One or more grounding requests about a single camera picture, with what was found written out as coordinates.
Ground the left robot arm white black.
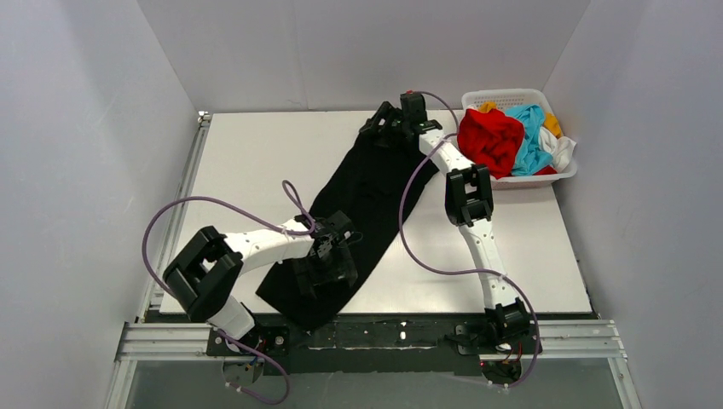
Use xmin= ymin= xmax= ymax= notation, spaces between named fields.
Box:
xmin=162 ymin=211 xmax=357 ymax=340

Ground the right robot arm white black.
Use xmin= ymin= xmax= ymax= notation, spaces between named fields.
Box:
xmin=359 ymin=91 xmax=540 ymax=349

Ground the red t shirt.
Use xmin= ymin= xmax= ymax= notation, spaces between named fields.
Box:
xmin=457 ymin=108 xmax=557 ymax=179

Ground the white plastic laundry basket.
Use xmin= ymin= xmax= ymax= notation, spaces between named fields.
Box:
xmin=457 ymin=89 xmax=577 ymax=189

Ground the light blue t shirt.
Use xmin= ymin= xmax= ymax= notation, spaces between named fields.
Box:
xmin=504 ymin=104 xmax=552 ymax=176

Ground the orange yellow t shirt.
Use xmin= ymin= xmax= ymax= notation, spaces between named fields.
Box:
xmin=477 ymin=101 xmax=563 ymax=139

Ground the white t shirt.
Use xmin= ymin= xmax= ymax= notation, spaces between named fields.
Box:
xmin=539 ymin=126 xmax=576 ymax=172

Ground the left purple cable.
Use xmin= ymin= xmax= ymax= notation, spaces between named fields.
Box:
xmin=141 ymin=180 xmax=319 ymax=406

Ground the purple cable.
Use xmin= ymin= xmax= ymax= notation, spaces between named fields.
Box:
xmin=397 ymin=90 xmax=542 ymax=390
xmin=141 ymin=180 xmax=319 ymax=406

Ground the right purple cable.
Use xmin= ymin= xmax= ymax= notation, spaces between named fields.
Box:
xmin=397 ymin=90 xmax=542 ymax=390

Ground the aluminium frame rail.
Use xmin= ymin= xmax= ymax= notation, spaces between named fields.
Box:
xmin=106 ymin=111 xmax=642 ymax=408

